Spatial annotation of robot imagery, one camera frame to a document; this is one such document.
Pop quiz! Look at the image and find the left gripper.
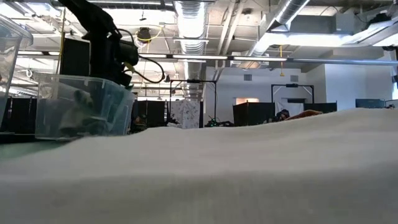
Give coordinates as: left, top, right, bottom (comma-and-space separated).
81, 30, 140, 90

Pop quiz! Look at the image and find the white towel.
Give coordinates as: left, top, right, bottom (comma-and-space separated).
0, 107, 398, 224

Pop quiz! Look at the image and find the brown towel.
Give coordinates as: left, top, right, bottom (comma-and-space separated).
285, 109, 324, 121

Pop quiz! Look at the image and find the black partition panel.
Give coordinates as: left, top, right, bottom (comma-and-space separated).
60, 37, 91, 78

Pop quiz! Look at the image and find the black ceiling device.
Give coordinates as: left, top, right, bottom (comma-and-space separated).
136, 27, 152, 44

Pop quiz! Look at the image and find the ceiling tube light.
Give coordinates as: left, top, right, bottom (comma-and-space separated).
233, 56, 289, 62
172, 54, 229, 60
138, 53, 169, 59

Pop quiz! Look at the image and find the clear plastic bin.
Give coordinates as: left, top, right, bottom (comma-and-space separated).
34, 73, 137, 141
0, 14, 34, 125

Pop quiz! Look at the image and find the black room divider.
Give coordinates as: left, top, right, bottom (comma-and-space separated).
303, 102, 338, 113
0, 97, 38, 134
232, 101, 276, 127
130, 92, 167, 128

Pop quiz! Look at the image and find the person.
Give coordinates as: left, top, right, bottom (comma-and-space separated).
278, 108, 291, 122
132, 114, 149, 133

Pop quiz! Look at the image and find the patterned white cloth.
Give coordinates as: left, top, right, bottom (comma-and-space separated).
169, 99, 201, 129

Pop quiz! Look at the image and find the green table mat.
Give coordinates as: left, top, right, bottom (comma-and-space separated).
0, 140, 74, 161

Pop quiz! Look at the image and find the plain white cloth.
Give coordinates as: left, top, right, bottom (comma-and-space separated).
275, 101, 305, 118

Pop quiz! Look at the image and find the grey ceiling pipe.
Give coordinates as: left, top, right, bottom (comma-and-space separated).
287, 57, 398, 67

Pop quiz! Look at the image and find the dark computer monitor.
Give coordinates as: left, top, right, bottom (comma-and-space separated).
355, 98, 386, 109

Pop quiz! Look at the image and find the yellow ceiling cable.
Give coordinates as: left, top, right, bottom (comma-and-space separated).
135, 26, 164, 50

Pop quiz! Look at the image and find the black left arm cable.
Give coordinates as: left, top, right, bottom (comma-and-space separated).
116, 28, 166, 85

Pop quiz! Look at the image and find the black rig frame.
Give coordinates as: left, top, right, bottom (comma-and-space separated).
271, 83, 315, 104
169, 78, 218, 128

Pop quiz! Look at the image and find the silver spiral ventilation duct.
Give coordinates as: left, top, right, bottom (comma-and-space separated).
247, 0, 312, 60
173, 0, 208, 103

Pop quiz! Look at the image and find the black table border frame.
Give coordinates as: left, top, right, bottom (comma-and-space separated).
0, 132, 38, 144

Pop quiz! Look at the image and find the yellow hanging cord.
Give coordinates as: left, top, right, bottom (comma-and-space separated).
279, 45, 285, 78

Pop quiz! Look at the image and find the grey rectangular duct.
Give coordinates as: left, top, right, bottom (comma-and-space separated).
289, 14, 357, 35

